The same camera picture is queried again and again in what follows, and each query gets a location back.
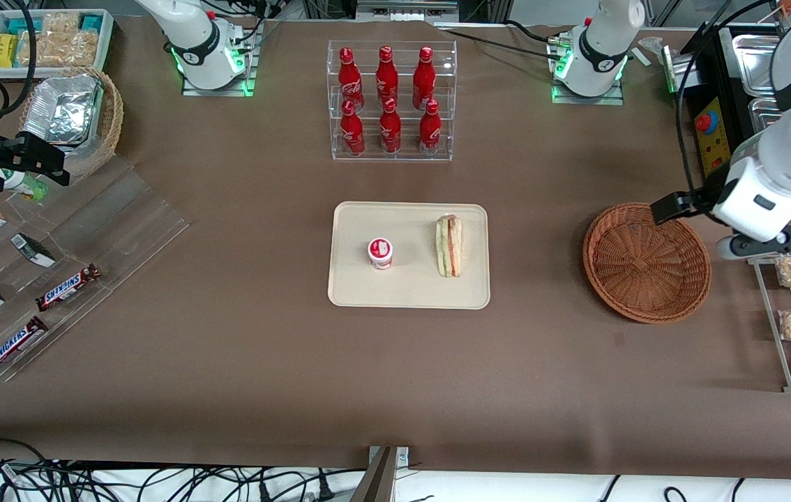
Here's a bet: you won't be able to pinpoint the tan wicker basket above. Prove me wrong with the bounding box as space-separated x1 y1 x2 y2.
19 66 124 178

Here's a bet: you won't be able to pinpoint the tangled black floor cables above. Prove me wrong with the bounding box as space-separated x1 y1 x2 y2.
0 438 368 502

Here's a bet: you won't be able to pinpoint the clear acrylic bottle rack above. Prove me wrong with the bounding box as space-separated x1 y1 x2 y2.
327 40 458 162

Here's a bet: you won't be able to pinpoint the small silver device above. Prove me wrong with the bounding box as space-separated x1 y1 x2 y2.
661 45 700 95

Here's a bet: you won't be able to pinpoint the silver foil tray stack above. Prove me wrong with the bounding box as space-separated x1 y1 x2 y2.
22 75 103 147

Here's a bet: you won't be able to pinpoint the triangle sandwich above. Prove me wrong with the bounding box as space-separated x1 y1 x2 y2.
435 215 464 278

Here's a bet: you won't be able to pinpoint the red cola bottle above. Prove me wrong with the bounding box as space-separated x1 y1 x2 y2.
340 99 366 157
376 46 400 109
419 99 442 157
413 46 436 110
338 47 365 112
379 98 402 155

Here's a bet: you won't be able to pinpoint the round brown wicker basket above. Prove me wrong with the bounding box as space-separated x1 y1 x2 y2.
582 202 712 324

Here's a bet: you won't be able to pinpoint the steel tray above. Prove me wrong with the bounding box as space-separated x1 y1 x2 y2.
748 98 784 135
732 33 784 98

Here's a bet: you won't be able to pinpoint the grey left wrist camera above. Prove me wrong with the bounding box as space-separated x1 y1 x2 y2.
716 223 791 261

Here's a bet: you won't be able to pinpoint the brown snickers bar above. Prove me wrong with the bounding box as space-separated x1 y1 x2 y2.
0 316 50 377
35 264 102 312

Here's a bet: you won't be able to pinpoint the small green white bottle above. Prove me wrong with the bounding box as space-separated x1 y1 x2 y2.
0 167 49 203

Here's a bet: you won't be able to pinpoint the black table cable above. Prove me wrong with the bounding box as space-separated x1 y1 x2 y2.
437 20 567 60

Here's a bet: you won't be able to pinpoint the clear acrylic display stand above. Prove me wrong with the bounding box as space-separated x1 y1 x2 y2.
0 155 190 383

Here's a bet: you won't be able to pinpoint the metal camera bracket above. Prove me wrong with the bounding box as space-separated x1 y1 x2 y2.
350 446 410 502

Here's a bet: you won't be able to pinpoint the red white yogurt cup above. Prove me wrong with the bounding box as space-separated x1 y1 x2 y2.
368 238 395 271

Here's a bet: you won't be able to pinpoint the white plastic bin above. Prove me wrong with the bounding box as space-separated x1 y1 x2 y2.
0 8 116 79

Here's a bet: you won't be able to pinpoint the brown table cover sheet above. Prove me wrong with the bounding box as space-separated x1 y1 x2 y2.
0 15 791 482

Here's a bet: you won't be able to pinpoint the yellow emergency stop box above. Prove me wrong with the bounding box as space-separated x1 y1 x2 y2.
693 96 730 179

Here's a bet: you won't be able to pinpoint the aluminium frame profile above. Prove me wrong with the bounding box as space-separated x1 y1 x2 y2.
354 0 462 22

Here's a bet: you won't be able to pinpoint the cream plastic tray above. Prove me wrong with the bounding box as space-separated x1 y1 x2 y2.
328 201 491 310

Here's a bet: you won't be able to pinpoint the clear bag of crackers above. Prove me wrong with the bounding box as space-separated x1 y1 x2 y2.
43 12 81 34
19 31 100 68

